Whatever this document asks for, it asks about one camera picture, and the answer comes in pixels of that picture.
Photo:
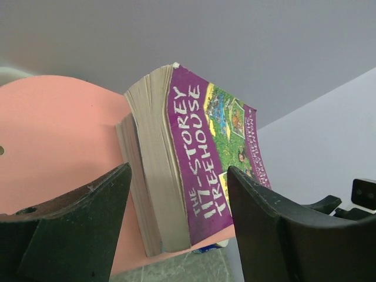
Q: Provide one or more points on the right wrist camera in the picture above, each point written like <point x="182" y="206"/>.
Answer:
<point x="363" y="193"/>

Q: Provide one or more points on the Little Women book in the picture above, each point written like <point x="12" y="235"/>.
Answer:
<point x="130" y="149"/>

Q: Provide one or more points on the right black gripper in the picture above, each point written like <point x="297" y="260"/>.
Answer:
<point x="330" y="205"/>

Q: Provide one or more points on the purple 117-Storey Treehouse book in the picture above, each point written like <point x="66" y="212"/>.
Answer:
<point x="190" y="132"/>

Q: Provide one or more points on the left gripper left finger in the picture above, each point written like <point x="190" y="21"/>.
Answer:
<point x="72" y="237"/>

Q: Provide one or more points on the blue wrapped tissue roll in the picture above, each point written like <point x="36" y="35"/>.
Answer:
<point x="215" y="246"/>

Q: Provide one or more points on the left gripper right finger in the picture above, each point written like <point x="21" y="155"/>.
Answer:
<point x="280" y="240"/>

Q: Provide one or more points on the pink three-tier shelf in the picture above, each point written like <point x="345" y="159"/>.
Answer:
<point x="57" y="134"/>

